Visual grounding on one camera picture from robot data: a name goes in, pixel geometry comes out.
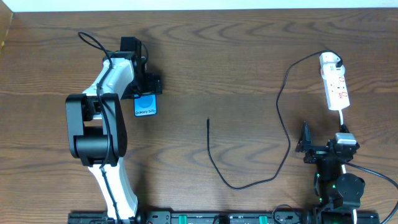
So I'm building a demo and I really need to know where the blue Galaxy smartphone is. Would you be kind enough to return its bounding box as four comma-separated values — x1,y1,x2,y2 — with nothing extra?
134,95,157,117

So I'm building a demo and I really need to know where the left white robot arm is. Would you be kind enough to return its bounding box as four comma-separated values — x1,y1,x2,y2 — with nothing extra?
65,31,162,223

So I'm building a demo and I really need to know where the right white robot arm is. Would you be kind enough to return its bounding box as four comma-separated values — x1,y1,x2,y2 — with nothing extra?
295,123,365,223

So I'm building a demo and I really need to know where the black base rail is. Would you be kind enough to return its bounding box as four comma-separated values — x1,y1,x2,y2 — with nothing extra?
67,211,380,224

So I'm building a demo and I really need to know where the white power strip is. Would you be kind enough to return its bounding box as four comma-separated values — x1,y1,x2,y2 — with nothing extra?
319,52,351,111

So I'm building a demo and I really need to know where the white power strip cord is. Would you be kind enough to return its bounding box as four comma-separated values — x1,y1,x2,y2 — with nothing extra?
337,108,358,224

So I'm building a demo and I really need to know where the black charger cable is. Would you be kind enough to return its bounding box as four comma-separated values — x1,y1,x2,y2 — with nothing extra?
206,49,344,190

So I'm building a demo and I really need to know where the white charger plug adapter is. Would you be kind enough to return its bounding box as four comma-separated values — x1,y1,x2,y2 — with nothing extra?
321,57,345,80

